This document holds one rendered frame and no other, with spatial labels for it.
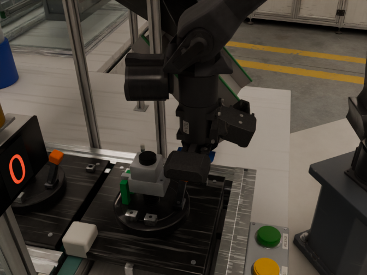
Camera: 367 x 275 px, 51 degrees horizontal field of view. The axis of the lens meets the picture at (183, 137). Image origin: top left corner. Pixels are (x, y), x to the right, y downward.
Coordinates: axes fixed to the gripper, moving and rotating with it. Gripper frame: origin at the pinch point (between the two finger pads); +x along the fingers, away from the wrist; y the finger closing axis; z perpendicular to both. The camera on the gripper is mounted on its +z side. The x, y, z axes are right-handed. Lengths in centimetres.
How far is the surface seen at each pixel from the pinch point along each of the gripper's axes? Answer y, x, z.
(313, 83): 260, 109, 45
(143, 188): -2.4, 5.2, -9.0
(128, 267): -13.1, 12.6, -8.6
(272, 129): 49, 23, 12
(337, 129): 53, 23, 31
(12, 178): -20.3, -10.6, -17.6
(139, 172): -2.4, 1.6, -9.5
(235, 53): 313, 109, -28
